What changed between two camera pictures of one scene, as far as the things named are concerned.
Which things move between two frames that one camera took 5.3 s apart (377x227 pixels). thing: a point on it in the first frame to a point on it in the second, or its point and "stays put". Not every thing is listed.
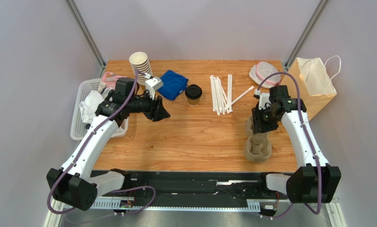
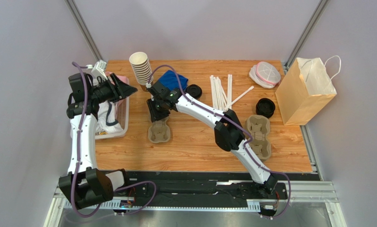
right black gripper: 259,119 to 157,114
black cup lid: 193,91 stays put
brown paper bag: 317,89 stays put
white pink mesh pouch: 265,74 stays put
